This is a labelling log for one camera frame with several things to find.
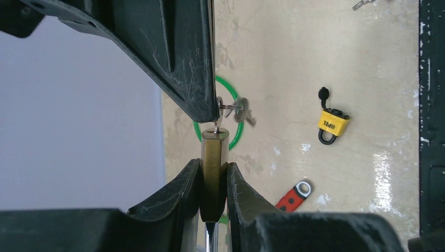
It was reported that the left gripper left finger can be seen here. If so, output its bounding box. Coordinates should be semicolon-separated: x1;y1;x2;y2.
128;159;202;251

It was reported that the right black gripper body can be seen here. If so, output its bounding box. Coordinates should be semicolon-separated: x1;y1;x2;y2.
1;0;45;38

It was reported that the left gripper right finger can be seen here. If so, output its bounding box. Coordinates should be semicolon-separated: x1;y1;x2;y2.
227;162;281;251

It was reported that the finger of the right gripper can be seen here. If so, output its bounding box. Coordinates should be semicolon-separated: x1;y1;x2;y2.
27;0;219;123

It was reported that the large brass padlock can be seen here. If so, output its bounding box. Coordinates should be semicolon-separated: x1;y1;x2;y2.
199;127;230;252

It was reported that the black headed key bunch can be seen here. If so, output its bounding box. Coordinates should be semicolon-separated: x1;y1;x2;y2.
214;97;257;133

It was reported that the small yellow padlock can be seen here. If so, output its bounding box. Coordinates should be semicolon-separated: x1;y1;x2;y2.
318;87;351;145

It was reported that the red adjustable wrench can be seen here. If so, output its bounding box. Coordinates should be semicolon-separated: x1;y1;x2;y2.
275;180;313;213

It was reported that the green cable lock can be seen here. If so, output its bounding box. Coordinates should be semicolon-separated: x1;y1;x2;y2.
193;75;245;151

